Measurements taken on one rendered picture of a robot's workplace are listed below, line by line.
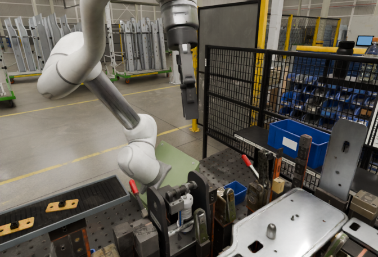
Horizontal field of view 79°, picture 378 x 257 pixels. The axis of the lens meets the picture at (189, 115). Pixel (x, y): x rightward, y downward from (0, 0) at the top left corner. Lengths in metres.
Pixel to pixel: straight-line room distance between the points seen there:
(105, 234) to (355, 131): 1.21
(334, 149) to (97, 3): 0.98
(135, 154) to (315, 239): 0.84
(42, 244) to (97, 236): 0.25
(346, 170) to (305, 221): 0.27
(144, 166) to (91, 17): 0.84
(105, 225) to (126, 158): 0.38
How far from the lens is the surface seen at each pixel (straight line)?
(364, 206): 1.13
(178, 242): 0.92
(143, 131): 1.30
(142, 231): 0.81
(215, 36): 3.41
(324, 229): 1.02
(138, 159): 1.23
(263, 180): 1.00
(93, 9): 0.60
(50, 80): 0.91
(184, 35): 0.56
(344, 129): 1.08
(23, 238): 0.79
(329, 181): 1.18
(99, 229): 1.40
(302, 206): 1.09
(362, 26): 7.50
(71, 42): 1.02
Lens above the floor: 1.66
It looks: 20 degrees down
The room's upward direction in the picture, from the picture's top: straight up
